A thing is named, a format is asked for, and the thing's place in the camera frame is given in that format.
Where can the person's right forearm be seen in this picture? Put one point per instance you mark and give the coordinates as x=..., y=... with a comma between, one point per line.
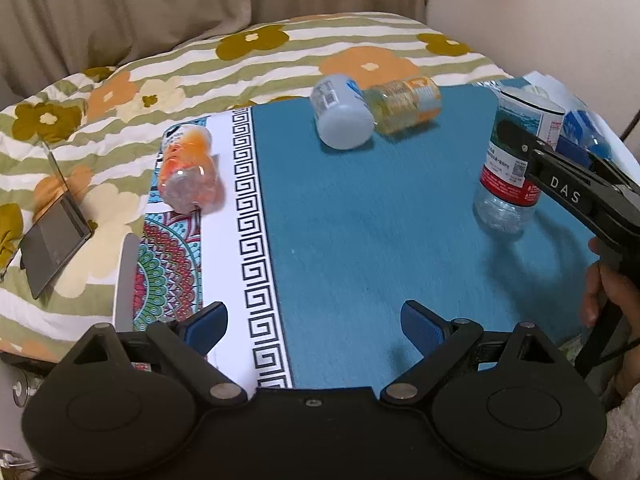
x=625, y=425

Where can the clear bottle with red label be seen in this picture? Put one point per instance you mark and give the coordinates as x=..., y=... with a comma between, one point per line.
x=505, y=185

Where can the blue plastic packet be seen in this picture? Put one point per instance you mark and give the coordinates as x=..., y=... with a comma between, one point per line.
x=582, y=127

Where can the blue patterned table mat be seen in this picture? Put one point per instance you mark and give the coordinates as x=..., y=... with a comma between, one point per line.
x=375, y=235

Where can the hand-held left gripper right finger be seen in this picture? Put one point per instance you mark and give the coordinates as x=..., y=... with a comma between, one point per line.
x=422, y=327

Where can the dark tablet with cover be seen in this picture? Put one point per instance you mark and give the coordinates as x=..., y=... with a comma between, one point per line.
x=50, y=245

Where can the white plastic bottle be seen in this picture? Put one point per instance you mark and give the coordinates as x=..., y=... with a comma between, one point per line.
x=345, y=120

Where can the person's right hand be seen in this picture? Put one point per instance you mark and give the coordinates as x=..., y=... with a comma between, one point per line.
x=617, y=292

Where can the white flat device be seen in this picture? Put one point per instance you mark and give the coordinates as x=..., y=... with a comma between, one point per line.
x=126, y=280

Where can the beige cloth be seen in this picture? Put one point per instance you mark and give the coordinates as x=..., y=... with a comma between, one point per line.
x=150, y=0

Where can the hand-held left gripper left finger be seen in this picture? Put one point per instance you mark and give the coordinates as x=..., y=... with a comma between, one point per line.
x=207, y=327

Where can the orange drink bottle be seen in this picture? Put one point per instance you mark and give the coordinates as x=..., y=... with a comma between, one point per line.
x=190, y=175

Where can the floral striped blanket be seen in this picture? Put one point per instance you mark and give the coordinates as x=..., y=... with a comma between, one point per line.
x=175, y=75

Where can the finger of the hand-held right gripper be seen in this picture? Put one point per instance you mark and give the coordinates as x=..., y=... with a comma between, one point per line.
x=605, y=167
x=517, y=137

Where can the grey furniture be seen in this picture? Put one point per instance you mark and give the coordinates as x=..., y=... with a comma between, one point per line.
x=15, y=410

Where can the white paper sheet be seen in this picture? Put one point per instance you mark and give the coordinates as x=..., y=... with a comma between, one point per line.
x=545, y=85

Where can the clear bottle with yellow label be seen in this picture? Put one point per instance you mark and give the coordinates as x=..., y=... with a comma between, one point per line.
x=407, y=105

